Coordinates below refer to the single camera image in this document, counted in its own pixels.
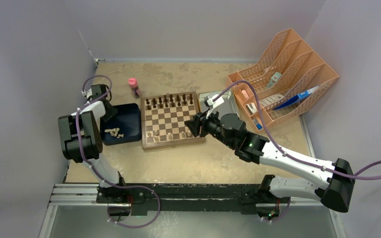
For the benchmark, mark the wooden chess board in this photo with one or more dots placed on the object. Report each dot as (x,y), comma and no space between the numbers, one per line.
(170,118)

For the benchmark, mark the white card pack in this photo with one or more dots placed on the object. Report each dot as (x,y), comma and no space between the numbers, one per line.
(273,80)

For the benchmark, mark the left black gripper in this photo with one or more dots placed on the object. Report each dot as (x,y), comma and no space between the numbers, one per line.
(111,113)

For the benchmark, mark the pink eraser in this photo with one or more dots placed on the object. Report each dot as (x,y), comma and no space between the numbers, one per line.
(245,94)

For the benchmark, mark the orange plastic file organizer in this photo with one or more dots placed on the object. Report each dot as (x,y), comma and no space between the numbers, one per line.
(301,68)

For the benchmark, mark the blue grey marker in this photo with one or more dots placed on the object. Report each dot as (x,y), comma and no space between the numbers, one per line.
(257,124)

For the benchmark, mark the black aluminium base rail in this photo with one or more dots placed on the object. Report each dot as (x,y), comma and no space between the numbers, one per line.
(144,198)

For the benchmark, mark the dark blue tin lid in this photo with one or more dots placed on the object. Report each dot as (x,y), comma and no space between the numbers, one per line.
(128,119)

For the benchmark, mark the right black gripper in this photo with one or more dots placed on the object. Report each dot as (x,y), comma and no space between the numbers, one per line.
(194,125)

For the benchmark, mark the pink capped bottle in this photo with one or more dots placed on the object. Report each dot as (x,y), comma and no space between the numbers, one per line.
(133,84)

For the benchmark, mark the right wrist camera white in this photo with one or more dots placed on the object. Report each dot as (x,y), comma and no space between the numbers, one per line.
(212,101)

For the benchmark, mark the gold metal tin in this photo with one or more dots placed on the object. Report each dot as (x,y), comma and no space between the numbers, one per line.
(229,105)

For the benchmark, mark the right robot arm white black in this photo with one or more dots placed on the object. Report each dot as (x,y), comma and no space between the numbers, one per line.
(324,181)

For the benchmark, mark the white stapler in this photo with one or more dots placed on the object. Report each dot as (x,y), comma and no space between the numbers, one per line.
(251,108)

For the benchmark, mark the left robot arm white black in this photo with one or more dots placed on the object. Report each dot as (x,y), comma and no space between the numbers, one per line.
(81,141)

